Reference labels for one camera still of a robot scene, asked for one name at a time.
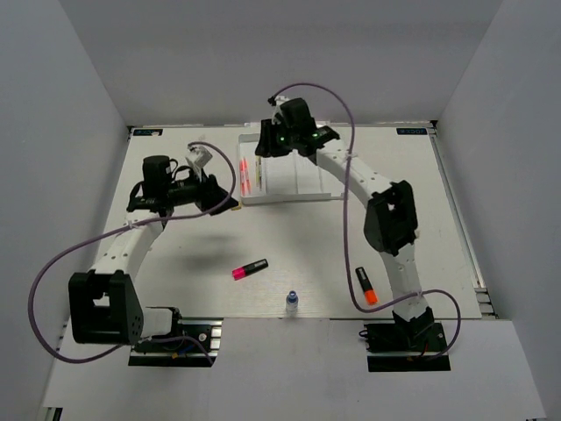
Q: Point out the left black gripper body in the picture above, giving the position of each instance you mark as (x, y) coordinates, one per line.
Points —
(188, 191)

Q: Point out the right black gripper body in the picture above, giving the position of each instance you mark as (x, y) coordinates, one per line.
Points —
(285, 139)

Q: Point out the yellow pen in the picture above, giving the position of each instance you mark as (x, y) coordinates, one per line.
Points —
(256, 169)

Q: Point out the pink pen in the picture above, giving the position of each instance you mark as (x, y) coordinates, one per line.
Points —
(241, 168)

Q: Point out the orange pen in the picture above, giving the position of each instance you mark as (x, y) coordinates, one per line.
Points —
(248, 186)

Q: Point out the small blue-capped bottle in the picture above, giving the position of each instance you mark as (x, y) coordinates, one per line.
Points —
(292, 301)

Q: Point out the orange highlighter black cap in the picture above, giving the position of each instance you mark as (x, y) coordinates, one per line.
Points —
(367, 288)

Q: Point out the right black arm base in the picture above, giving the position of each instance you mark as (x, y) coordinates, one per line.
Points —
(388, 350)

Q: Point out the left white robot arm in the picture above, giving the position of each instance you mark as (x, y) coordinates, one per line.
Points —
(104, 305)

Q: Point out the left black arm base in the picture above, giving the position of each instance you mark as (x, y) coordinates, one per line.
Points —
(193, 343)

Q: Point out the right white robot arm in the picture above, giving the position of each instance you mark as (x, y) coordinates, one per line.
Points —
(391, 221)

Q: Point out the white compartment tray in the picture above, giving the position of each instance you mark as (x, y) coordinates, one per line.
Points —
(290, 178)

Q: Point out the pink highlighter black cap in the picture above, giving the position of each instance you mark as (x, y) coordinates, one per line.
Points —
(249, 269)

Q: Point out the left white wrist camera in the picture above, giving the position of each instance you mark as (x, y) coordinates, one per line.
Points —
(198, 157)

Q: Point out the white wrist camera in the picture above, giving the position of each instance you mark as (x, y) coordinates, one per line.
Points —
(198, 157)
(276, 102)

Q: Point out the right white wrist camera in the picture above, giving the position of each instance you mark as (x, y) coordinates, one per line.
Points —
(276, 102)

